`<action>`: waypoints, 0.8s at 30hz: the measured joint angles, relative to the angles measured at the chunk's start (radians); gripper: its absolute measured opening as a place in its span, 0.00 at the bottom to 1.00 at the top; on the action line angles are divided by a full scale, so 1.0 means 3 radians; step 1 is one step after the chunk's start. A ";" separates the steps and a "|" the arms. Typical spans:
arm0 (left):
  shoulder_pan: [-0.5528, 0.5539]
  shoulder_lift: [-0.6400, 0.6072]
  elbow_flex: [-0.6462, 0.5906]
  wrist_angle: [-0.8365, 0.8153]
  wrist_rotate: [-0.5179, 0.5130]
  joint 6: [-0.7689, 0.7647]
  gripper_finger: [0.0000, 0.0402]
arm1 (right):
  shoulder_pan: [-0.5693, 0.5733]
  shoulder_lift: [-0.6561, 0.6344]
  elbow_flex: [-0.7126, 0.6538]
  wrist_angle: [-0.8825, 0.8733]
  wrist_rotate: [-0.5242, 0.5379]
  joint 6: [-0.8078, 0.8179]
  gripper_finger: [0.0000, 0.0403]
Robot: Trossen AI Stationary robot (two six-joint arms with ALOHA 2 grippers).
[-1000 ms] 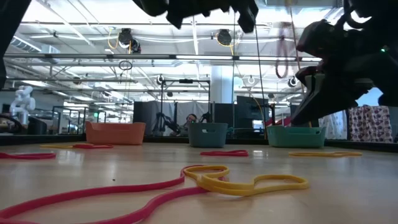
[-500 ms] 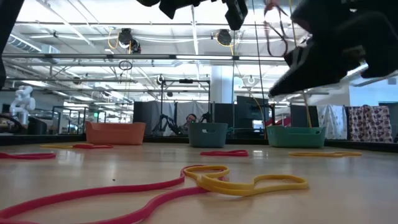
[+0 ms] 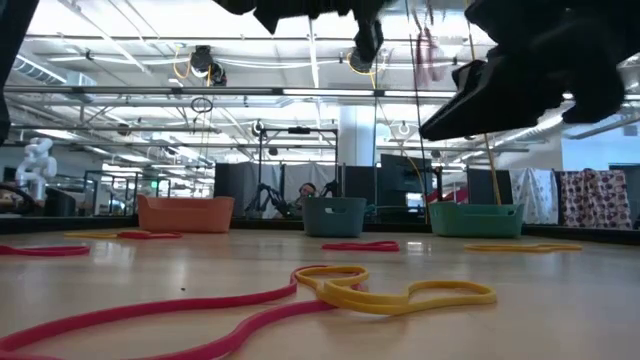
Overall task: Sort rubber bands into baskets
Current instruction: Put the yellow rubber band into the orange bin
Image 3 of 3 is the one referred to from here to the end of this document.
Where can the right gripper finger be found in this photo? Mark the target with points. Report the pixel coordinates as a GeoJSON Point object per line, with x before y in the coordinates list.
{"type": "Point", "coordinates": [490, 115]}
{"type": "Point", "coordinates": [477, 77]}

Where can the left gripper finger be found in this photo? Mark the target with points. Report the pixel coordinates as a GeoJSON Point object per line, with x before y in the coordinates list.
{"type": "Point", "coordinates": [270, 22]}
{"type": "Point", "coordinates": [370, 42]}

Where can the yellow rubber band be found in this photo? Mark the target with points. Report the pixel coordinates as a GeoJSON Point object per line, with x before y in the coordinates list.
{"type": "Point", "coordinates": [90, 235]}
{"type": "Point", "coordinates": [340, 295]}
{"type": "Point", "coordinates": [500, 248]}

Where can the red rubber band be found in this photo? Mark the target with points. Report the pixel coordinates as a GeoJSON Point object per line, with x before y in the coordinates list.
{"type": "Point", "coordinates": [50, 251]}
{"type": "Point", "coordinates": [150, 306]}
{"type": "Point", "coordinates": [150, 236]}
{"type": "Point", "coordinates": [350, 247]}

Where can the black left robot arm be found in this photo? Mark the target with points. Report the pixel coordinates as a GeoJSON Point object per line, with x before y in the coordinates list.
{"type": "Point", "coordinates": [12, 50]}

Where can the black background robot arm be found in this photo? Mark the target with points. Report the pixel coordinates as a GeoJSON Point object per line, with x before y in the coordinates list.
{"type": "Point", "coordinates": [272, 200]}

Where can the long strip light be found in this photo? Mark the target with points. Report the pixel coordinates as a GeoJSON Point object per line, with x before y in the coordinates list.
{"type": "Point", "coordinates": [325, 92]}

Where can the black panel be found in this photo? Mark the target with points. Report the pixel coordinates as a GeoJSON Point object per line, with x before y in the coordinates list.
{"type": "Point", "coordinates": [485, 185]}

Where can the white patterned cloth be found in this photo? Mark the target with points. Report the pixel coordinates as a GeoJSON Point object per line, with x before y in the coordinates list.
{"type": "Point", "coordinates": [535, 195]}

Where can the white building column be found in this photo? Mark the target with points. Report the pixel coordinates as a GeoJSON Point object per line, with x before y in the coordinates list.
{"type": "Point", "coordinates": [356, 135]}

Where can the green plastic basket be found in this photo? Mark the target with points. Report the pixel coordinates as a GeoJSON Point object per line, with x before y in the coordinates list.
{"type": "Point", "coordinates": [475, 220]}

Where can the red dotted cloth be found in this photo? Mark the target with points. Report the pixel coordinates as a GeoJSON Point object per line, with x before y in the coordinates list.
{"type": "Point", "coordinates": [595, 197]}

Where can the person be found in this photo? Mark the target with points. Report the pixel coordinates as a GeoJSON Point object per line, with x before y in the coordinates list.
{"type": "Point", "coordinates": [307, 190]}

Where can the dark grey partition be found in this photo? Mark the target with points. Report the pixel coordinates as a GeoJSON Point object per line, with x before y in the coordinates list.
{"type": "Point", "coordinates": [232, 182]}

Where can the blue-grey plastic basket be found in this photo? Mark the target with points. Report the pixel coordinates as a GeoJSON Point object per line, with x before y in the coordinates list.
{"type": "Point", "coordinates": [334, 217]}

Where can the orange plastic basket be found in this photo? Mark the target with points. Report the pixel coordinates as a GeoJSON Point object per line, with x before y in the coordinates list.
{"type": "Point", "coordinates": [185, 215]}

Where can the black frame rig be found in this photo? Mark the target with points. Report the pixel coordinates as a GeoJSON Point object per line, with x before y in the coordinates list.
{"type": "Point", "coordinates": [298, 130]}

